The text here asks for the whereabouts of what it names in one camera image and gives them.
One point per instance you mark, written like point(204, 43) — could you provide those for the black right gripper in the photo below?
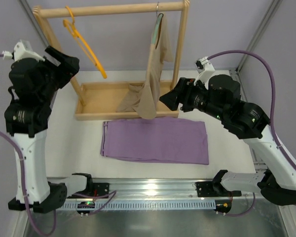
point(183, 94)

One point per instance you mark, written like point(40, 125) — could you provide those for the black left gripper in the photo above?
point(58, 68)

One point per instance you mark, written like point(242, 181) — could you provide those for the orange plastic hanger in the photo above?
point(70, 26)

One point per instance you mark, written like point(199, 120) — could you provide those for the purple trousers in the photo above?
point(159, 140)

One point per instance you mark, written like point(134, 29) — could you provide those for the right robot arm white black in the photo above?
point(221, 99)

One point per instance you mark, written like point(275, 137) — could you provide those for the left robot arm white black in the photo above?
point(35, 80)

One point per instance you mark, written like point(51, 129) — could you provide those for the beige trousers on hanger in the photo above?
point(143, 99)

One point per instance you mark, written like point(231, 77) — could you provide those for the green hanger with metal hook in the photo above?
point(155, 33)

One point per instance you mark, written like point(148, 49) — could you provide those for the wooden clothes rack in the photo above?
point(99, 100)

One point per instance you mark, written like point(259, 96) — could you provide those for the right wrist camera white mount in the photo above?
point(205, 70)

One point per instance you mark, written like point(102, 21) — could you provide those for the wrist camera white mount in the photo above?
point(21, 51)
point(205, 70)

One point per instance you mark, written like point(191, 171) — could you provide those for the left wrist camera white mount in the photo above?
point(21, 51)

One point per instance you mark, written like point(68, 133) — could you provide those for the left aluminium frame post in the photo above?
point(28, 12)

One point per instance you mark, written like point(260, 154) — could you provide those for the aluminium frame post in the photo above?
point(28, 12)
point(270, 12)

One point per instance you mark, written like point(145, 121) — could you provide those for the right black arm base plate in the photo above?
point(206, 189)

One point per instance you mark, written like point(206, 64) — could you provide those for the slotted grey cable duct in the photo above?
point(115, 205)

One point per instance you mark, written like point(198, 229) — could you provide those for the aluminium mounting rail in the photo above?
point(136, 188)

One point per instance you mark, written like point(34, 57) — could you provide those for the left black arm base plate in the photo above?
point(99, 189)

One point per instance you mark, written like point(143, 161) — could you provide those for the right aluminium frame post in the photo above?
point(270, 12)

